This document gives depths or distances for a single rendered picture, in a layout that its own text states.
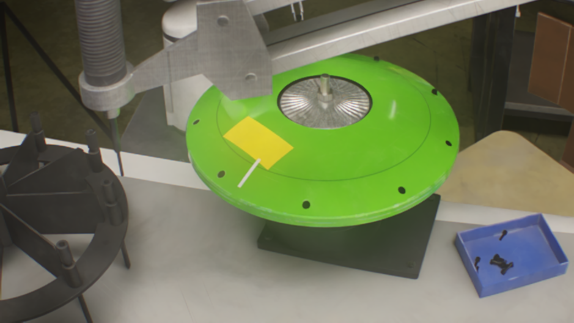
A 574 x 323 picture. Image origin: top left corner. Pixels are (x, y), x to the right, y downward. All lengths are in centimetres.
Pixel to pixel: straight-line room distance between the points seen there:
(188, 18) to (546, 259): 62
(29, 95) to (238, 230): 219
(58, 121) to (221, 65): 230
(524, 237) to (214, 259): 39
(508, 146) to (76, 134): 166
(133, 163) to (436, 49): 221
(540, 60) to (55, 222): 109
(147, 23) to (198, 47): 283
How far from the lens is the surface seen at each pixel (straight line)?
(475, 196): 149
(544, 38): 160
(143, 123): 128
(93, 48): 60
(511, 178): 155
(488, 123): 220
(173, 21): 115
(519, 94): 245
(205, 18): 57
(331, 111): 86
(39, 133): 104
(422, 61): 308
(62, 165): 95
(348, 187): 79
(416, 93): 92
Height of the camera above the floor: 159
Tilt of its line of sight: 37 degrees down
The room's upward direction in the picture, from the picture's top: 1 degrees counter-clockwise
